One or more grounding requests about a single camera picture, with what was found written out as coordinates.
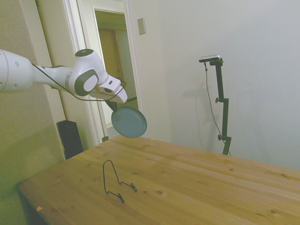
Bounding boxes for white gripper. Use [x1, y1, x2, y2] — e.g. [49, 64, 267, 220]
[97, 74, 128, 113]

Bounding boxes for blue round plate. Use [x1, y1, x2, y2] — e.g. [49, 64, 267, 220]
[111, 105, 148, 138]

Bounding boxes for black tower box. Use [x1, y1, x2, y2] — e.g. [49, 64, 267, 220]
[57, 120, 84, 160]

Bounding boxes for brown wooden hallway door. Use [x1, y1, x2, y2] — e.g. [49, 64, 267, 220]
[98, 28, 128, 106]

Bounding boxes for white open door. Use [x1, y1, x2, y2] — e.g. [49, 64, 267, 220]
[77, 0, 115, 146]

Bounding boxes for white closet door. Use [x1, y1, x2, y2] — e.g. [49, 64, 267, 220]
[35, 0, 71, 161]

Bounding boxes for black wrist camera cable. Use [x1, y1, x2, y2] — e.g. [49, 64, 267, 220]
[31, 62, 128, 102]

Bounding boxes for beige wall switch plate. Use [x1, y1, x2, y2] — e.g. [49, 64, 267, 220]
[137, 17, 146, 36]

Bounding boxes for black wire plate stand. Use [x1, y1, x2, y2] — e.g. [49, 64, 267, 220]
[102, 159, 138, 203]

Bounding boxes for white door frame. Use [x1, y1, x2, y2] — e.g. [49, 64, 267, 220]
[62, 0, 147, 150]

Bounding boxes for silver exterior camera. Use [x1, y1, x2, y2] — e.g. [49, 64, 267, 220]
[199, 54, 222, 63]

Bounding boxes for black camera stand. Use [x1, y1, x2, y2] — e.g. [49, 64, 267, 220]
[209, 59, 233, 156]

